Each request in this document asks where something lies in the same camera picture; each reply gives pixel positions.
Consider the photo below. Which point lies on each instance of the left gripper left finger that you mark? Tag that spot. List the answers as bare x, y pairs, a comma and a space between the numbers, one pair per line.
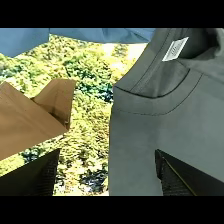
36, 178

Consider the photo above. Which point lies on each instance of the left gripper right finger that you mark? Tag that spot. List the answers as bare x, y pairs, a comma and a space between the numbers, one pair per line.
186, 178

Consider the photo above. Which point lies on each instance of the grey T-shirt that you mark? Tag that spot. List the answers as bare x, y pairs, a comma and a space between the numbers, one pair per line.
160, 130

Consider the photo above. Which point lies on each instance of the brown garment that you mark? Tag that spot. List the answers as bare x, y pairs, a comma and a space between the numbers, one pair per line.
26, 120

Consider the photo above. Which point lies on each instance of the blue garment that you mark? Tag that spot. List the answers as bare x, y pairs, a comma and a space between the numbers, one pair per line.
66, 36

